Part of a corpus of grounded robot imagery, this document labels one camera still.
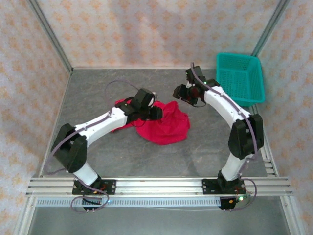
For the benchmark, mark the red towel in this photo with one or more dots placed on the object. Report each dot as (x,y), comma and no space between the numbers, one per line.
(168,127)

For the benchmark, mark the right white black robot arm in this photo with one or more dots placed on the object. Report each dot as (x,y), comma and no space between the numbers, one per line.
(225,105)

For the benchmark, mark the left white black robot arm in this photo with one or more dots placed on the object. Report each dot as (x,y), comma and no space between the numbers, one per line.
(97,123)

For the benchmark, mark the teal plastic basket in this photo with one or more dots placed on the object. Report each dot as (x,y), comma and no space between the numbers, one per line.
(239,78)

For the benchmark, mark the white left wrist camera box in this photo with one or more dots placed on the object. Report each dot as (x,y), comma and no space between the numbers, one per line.
(153,94)

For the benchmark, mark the aluminium mounting rail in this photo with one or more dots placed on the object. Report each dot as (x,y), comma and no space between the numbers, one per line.
(159,187)

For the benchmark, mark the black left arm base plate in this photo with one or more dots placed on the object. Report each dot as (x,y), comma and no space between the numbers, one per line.
(110,187)

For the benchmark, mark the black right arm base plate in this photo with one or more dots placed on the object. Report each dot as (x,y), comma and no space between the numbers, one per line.
(207,187)

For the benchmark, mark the aluminium frame post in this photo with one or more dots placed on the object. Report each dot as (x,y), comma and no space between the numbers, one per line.
(269,27)
(51,36)

